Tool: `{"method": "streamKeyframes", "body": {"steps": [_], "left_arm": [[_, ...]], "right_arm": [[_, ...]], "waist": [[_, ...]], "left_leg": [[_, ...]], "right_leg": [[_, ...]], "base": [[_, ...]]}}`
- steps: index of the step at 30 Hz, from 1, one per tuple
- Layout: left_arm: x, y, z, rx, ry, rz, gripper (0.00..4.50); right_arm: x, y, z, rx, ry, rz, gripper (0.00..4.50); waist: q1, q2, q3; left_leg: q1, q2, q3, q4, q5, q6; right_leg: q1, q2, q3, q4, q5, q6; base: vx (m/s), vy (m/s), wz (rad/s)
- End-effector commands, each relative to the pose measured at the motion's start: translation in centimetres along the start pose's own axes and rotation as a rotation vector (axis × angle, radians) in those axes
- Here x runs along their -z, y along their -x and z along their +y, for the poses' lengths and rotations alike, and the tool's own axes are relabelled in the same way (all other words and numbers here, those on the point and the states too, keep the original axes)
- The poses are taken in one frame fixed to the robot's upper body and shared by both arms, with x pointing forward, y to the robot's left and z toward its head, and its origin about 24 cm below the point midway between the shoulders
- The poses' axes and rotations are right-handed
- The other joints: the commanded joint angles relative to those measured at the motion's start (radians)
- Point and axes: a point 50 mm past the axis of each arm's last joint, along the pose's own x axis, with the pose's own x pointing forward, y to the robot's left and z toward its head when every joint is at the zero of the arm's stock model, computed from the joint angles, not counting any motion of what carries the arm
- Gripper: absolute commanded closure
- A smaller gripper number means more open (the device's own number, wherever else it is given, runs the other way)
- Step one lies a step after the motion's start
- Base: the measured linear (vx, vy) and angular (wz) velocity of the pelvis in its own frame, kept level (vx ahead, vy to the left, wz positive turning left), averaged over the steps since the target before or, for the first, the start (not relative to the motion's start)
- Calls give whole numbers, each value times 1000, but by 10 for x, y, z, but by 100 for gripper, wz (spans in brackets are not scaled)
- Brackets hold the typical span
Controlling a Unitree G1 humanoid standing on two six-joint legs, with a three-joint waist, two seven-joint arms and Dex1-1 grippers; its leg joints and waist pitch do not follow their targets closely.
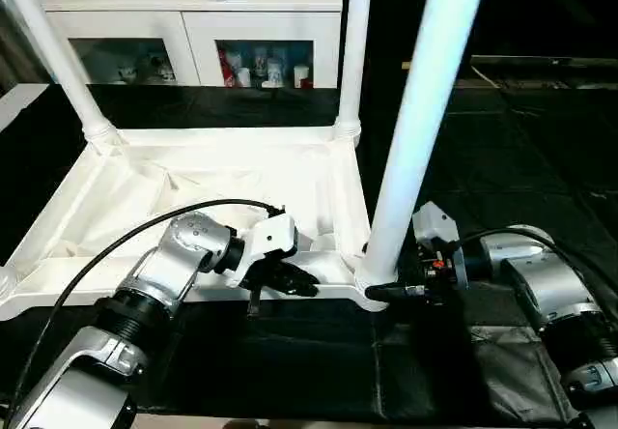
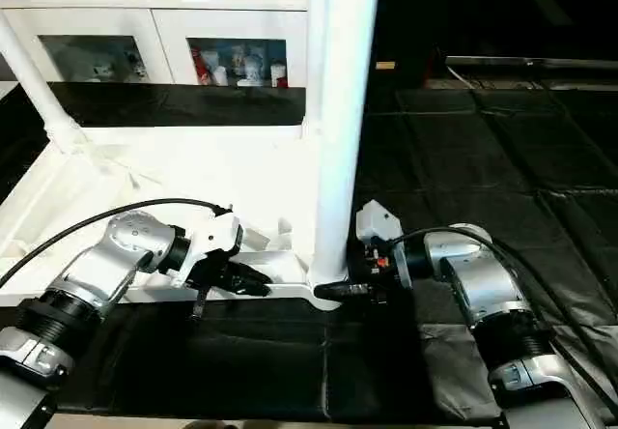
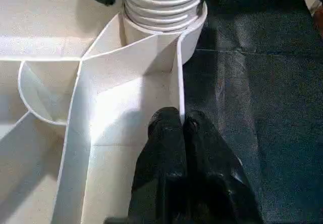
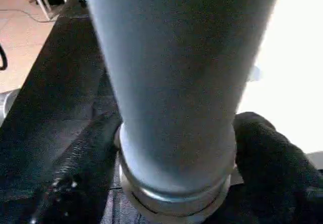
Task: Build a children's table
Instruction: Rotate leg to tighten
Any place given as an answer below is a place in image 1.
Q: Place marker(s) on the white flat board strip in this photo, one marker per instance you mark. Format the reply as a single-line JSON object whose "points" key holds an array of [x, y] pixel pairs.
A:
{"points": [[19, 105]]}

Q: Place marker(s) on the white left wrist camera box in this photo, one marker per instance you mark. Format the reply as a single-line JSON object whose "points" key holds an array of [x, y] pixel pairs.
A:
{"points": [[270, 240]]}

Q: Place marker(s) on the red and white bottle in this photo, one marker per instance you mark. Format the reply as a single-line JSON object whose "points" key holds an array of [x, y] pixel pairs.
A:
{"points": [[227, 69]]}

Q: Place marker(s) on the long black bar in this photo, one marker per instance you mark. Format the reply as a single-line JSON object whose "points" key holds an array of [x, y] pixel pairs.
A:
{"points": [[541, 60]]}

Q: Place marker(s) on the white toy figurine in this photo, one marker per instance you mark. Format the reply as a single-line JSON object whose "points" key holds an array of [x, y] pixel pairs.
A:
{"points": [[127, 74]]}

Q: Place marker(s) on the white cabinet with glass doors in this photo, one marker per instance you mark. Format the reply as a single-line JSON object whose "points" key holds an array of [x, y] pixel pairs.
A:
{"points": [[169, 18]]}

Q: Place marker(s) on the black mat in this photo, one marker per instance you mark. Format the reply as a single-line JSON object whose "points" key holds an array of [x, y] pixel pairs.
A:
{"points": [[314, 361]]}

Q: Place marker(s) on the white plastic table leg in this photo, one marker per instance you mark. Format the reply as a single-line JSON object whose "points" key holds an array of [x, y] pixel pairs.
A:
{"points": [[425, 86], [6, 284], [355, 37], [53, 37]]}

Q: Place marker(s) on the white plastic table top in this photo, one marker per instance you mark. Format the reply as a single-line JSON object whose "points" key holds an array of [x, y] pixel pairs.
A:
{"points": [[217, 168]]}

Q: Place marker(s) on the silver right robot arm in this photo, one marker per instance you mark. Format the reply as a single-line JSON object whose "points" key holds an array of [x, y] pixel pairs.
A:
{"points": [[555, 284]]}

